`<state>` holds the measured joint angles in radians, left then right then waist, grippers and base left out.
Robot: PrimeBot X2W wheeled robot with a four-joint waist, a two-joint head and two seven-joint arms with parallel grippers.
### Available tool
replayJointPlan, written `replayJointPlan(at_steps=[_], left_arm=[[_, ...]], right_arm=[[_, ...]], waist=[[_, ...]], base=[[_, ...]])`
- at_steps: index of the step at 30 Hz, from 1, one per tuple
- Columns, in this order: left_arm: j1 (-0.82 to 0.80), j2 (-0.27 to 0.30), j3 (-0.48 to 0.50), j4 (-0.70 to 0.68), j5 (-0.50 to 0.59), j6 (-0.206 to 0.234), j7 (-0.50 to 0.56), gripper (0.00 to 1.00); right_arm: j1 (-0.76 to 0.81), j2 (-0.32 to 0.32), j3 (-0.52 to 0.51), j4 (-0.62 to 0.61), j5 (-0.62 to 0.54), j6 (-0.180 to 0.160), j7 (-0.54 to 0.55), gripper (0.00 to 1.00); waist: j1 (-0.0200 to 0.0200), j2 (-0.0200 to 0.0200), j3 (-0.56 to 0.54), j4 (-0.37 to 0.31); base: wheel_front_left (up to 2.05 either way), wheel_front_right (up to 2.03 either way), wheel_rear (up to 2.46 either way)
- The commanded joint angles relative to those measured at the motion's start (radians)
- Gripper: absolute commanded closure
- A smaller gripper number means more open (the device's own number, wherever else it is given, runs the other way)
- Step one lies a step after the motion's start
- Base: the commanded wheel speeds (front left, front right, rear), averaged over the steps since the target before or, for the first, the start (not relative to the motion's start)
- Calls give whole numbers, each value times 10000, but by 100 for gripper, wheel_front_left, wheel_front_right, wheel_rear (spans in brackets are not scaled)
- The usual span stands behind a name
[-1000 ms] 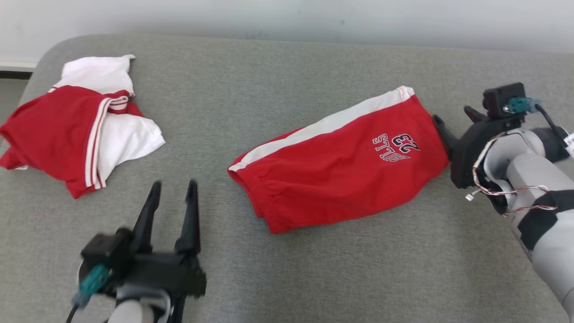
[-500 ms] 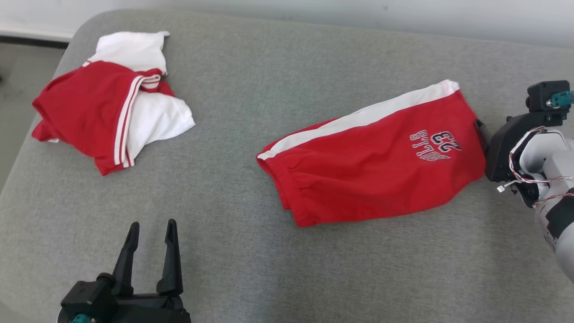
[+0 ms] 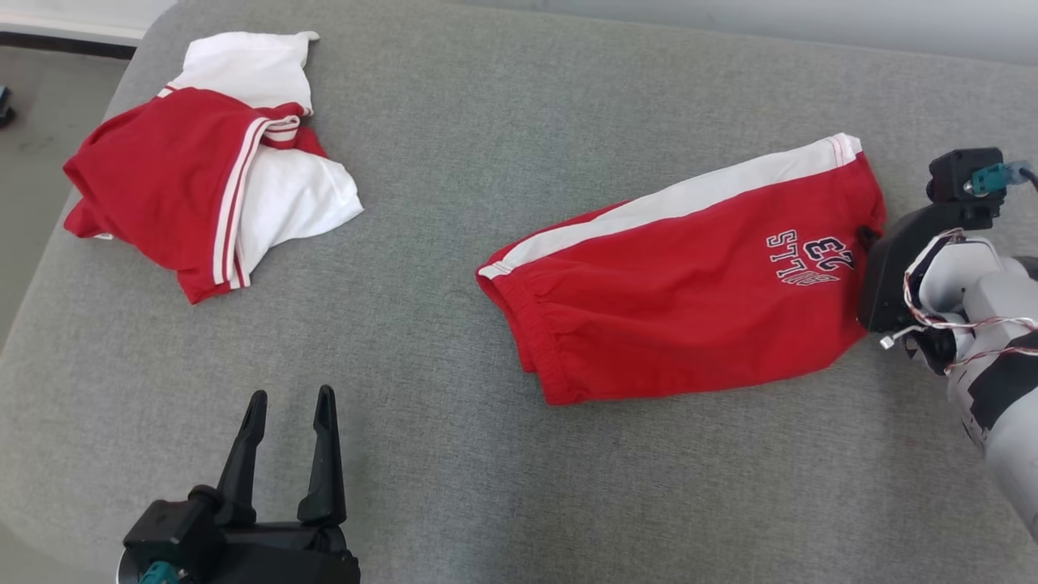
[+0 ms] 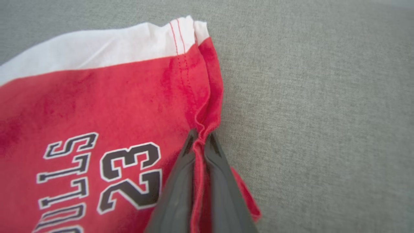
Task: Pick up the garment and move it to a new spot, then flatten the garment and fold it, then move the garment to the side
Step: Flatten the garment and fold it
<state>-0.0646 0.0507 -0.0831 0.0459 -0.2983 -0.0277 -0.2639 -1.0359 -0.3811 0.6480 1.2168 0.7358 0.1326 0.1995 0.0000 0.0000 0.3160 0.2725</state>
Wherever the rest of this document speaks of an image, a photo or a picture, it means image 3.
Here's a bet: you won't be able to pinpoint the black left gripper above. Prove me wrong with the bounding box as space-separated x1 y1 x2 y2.
182 384 362 584

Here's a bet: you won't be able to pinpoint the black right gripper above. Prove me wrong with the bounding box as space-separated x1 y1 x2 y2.
856 203 998 332

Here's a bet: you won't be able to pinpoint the red shorts with 23 print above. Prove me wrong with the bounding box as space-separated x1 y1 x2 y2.
476 132 887 406

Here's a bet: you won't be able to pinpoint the red and white shirt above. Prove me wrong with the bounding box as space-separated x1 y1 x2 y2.
63 31 364 305

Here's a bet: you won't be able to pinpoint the grey fabric sofa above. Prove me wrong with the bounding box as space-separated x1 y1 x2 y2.
0 0 1038 584

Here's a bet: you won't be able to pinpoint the dark skirting strip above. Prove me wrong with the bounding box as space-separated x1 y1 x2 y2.
0 31 137 62

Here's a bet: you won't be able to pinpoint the thin red white wire bundle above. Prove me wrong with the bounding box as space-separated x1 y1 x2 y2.
880 230 1038 374

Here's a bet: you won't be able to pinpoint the teal right camera connector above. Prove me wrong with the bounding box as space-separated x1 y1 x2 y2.
972 161 1035 197

